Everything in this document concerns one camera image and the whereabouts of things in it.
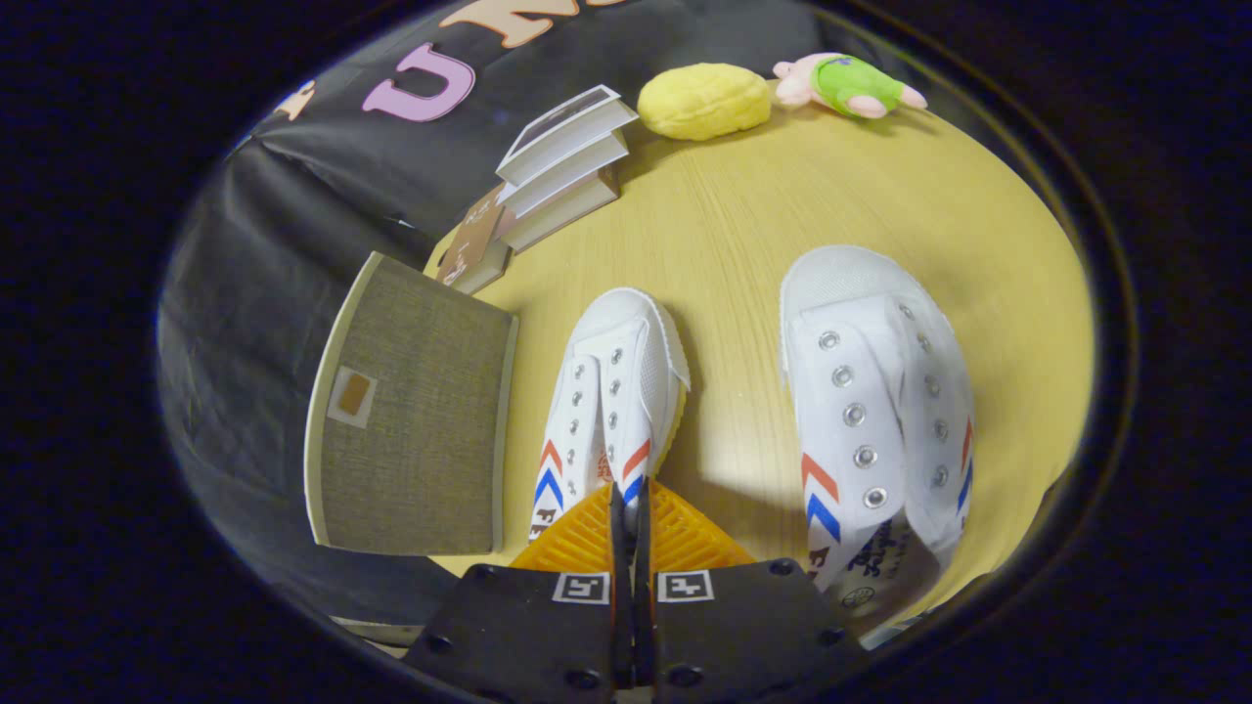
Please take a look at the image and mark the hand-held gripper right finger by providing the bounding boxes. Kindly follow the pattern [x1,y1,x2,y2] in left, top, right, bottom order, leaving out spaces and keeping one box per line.
[636,482,872,700]

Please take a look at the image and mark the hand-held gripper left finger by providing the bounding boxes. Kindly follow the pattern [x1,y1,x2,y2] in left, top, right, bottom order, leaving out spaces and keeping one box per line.
[403,482,627,700]

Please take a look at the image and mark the grey fabric storage box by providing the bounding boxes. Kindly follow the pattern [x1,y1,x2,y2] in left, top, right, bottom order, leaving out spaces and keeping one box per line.
[303,251,520,556]

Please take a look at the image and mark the white shoe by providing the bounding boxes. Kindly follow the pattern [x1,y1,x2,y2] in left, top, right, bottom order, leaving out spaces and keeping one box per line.
[528,286,692,544]
[780,244,977,632]

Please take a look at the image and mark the brown book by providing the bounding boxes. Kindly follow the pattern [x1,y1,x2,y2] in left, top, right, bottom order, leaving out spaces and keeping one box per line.
[435,184,514,296]

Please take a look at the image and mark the black backdrop cloth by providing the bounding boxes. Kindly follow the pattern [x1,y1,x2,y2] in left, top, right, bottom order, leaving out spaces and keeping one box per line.
[156,0,842,627]

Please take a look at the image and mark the thick brown-edged book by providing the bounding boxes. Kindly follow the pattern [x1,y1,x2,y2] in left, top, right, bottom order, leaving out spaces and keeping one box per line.
[504,166,620,253]

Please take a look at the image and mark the thin white book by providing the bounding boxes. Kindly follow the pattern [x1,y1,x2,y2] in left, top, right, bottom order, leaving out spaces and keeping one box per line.
[499,132,630,218]

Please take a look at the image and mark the white book with portrait cover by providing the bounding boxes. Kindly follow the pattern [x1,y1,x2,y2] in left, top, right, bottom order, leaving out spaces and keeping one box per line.
[496,85,639,187]

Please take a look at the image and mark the yellow plush toy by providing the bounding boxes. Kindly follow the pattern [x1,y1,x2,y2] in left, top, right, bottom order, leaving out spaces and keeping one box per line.
[637,63,773,142]

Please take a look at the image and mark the pink and green plush toy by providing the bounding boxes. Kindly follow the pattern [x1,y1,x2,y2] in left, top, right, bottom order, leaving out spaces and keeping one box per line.
[773,53,928,120]

